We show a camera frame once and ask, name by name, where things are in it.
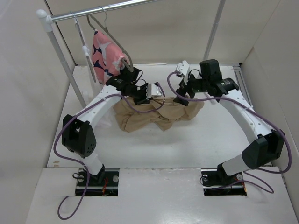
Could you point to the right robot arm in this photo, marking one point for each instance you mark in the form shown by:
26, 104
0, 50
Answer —
265, 141

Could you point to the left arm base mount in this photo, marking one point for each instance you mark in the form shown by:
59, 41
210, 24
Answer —
107, 185

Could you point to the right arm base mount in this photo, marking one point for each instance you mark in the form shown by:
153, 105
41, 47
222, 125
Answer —
213, 185

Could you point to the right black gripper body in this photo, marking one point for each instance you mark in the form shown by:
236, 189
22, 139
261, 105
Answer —
194, 85

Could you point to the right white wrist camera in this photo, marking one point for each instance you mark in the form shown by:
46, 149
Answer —
183, 69

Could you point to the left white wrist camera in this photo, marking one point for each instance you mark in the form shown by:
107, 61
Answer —
153, 91

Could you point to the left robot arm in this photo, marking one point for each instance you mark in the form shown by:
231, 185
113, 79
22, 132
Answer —
78, 134

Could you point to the white tank top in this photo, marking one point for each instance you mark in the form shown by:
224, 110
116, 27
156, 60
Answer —
105, 121

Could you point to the grey hanger with pink shirt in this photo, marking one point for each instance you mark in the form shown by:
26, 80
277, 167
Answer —
127, 61

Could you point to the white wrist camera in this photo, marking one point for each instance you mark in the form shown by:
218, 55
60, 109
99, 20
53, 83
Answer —
183, 69
153, 91

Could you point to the pink shark print shirt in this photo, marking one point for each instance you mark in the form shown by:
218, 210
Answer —
106, 57

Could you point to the aluminium rail on right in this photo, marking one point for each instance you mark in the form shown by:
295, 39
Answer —
241, 83

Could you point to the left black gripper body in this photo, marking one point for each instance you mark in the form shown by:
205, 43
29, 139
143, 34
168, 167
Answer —
138, 93

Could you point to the grey hanger with tank top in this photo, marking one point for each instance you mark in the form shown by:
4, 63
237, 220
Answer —
85, 50

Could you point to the beige t shirt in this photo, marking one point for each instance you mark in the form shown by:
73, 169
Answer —
163, 112

